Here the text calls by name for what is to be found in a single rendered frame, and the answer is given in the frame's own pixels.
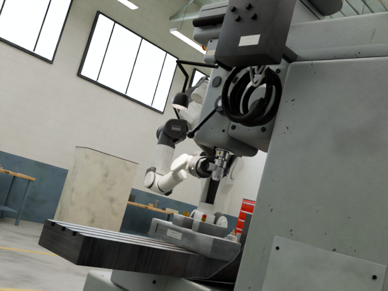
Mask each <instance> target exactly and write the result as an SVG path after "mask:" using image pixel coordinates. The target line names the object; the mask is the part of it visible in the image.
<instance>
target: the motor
mask: <svg viewBox="0 0 388 291"><path fill-rule="evenodd" d="M307 1H308V2H309V3H310V4H311V5H312V6H313V7H314V8H315V9H316V10H317V11H318V12H319V13H320V14H321V15H322V16H330V15H332V14H335V13H337V12H339V11H340V10H341V9H342V6H343V3H344V0H307Z"/></svg>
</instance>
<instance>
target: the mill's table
mask: <svg viewBox="0 0 388 291"><path fill-rule="evenodd" d="M38 245H40V246H41V247H43V248H46V249H48V250H49V251H51V252H53V253H55V254H56V255H58V256H60V257H62V258H64V259H66V260H68V261H69V262H71V263H73V264H75V265H78V266H87V267H97V268H107V269H112V270H122V271H132V272H137V273H147V274H157V275H167V276H172V277H182V278H186V277H193V278H197V277H198V278H203V277H204V278H209V277H210V276H212V275H213V274H214V273H216V272H217V271H218V270H220V269H221V268H222V267H224V266H225V265H227V264H228V263H229V262H228V261H225V260H218V259H212V258H208V257H205V256H203V255H199V254H198V253H194V252H192V251H189V250H187V249H184V248H181V247H178V246H176V245H173V244H171V243H168V242H165V241H162V240H156V239H152V238H146V237H140V236H134V235H131V234H125V233H119V232H113V231H109V230H104V229H98V228H94V227H88V226H83V225H77V224H73V223H67V222H61V221H55V220H52V219H46V220H45V222H44V226H43V229H42V233H41V235H40V239H39V242H38Z"/></svg>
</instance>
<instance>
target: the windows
mask: <svg viewBox="0 0 388 291"><path fill-rule="evenodd" d="M72 3H73V0H0V41H2V42H4V43H6V44H8V45H10V46H13V47H15V48H17V49H19V50H21V51H24V52H26V53H28V54H30V55H33V56H34V57H37V58H39V59H41V60H44V61H46V62H48V63H50V64H53V62H54V58H55V55H56V52H57V49H58V46H59V43H60V40H61V36H62V33H63V31H64V28H65V24H66V21H67V19H68V15H69V12H70V8H71V6H72ZM177 59H179V58H178V57H176V56H175V55H173V54H171V53H169V52H168V51H166V50H164V49H163V48H161V47H159V46H157V45H156V44H154V43H153V42H151V41H149V40H148V39H146V38H144V37H142V36H141V35H139V34H138V33H136V32H134V31H132V30H131V29H129V28H127V27H126V26H124V25H122V24H120V23H119V22H117V21H115V20H114V19H112V18H111V17H109V16H107V15H105V14H104V13H102V12H100V11H97V12H96V16H95V19H94V22H93V25H92V28H91V32H90V34H89V38H88V41H87V44H86V47H85V50H84V54H83V57H82V60H81V63H80V67H79V70H78V72H77V76H79V77H81V78H83V79H85V80H88V81H90V82H92V83H94V84H96V85H98V86H101V87H103V88H105V89H107V90H109V91H111V92H114V93H116V94H118V95H121V96H123V97H125V98H127V99H129V100H132V101H134V102H136V103H138V104H140V105H142V106H145V107H147V108H149V109H151V110H153V111H156V112H158V113H160V114H164V111H165V107H166V103H167V100H168V97H169V93H170V89H171V85H172V83H173V79H174V75H175V72H176V69H177V63H176V60H177ZM203 76H206V74H205V73H203V72H201V71H200V70H198V69H196V68H193V72H192V76H191V80H190V83H189V87H188V89H189V88H190V87H193V86H194V85H195V84H196V83H197V82H198V81H199V79H200V78H201V77H203ZM207 77H208V78H209V79H210V76H208V75H207Z"/></svg>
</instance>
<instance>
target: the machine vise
mask: <svg viewBox="0 0 388 291"><path fill-rule="evenodd" d="M226 232H227V228H226V227H223V226H219V225H215V224H211V223H207V222H202V221H198V220H195V219H194V221H193V225H192V229H188V228H185V227H180V226H177V225H174V224H172V222H168V221H163V220H160V219H155V218H153V219H152V223H151V227H150V231H149V234H148V235H149V236H151V237H155V238H157V239H160V240H162V241H165V242H167V243H171V244H173V245H176V246H178V247H181V248H184V249H187V250H189V251H192V252H194V253H198V254H199V255H203V256H205V257H208V258H212V259H218V260H225V261H228V262H231V261H232V260H233V259H234V258H235V257H236V256H237V254H238V253H239V251H240V248H241V243H238V242H235V241H232V240H228V239H225V237H226Z"/></svg>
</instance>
